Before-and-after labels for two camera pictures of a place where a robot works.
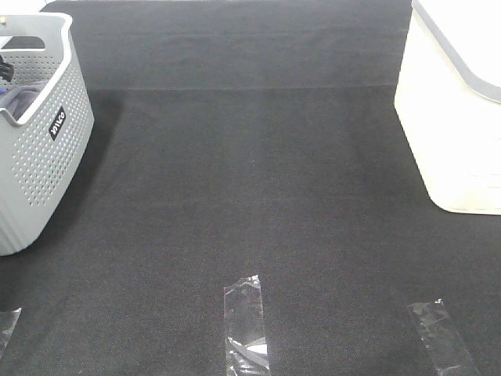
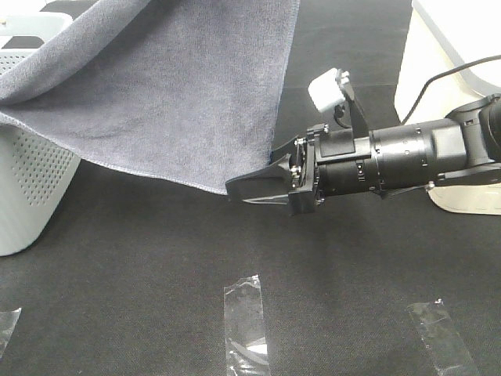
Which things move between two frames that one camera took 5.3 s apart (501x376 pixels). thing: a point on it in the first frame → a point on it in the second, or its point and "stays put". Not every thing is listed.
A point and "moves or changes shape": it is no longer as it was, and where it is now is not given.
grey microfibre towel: (19, 99) moves or changes shape
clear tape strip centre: (245, 341) stays put
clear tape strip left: (8, 322) stays put
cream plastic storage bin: (448, 99) stays put
